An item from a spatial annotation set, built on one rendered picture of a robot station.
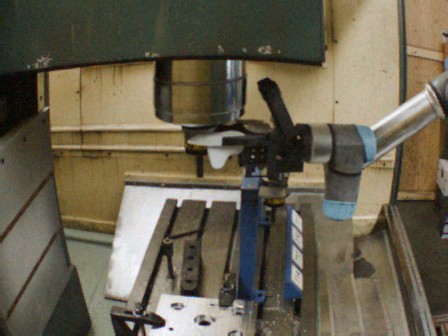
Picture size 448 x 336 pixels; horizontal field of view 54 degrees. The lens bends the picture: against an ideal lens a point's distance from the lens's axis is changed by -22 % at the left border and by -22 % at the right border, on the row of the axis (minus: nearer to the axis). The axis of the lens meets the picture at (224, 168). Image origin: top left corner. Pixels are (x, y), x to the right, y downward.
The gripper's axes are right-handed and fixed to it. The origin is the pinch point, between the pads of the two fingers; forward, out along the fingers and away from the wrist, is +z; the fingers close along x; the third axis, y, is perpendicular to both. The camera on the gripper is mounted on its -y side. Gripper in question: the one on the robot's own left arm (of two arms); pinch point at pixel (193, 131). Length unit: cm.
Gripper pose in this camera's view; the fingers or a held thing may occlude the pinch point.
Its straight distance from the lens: 95.1
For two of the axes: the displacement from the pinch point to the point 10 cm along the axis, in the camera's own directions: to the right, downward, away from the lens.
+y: -0.6, 9.2, 3.9
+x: -1.7, -3.9, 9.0
